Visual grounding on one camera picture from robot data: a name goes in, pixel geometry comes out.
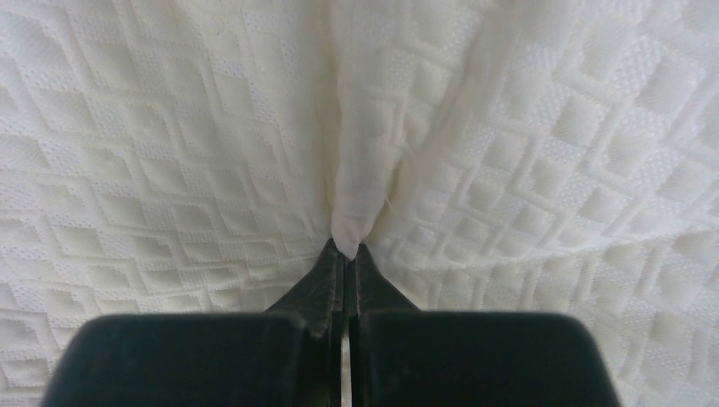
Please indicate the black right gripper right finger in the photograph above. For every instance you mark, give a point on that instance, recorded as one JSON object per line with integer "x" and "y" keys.
{"x": 405, "y": 356}

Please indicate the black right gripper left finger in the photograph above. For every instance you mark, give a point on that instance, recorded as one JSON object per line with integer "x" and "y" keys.
{"x": 287, "y": 355}

